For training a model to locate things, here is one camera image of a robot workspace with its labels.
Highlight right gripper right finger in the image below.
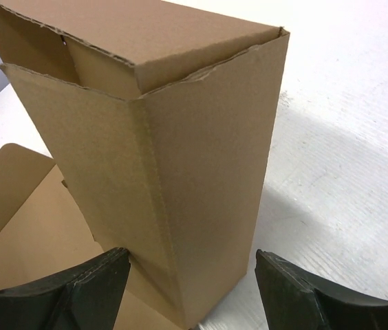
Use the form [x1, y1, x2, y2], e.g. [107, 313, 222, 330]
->
[255, 250, 388, 329]

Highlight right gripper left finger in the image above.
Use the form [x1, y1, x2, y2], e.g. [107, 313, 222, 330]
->
[0, 247, 131, 329]

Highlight large brown cardboard box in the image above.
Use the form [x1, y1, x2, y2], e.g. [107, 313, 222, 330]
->
[0, 1, 290, 329]

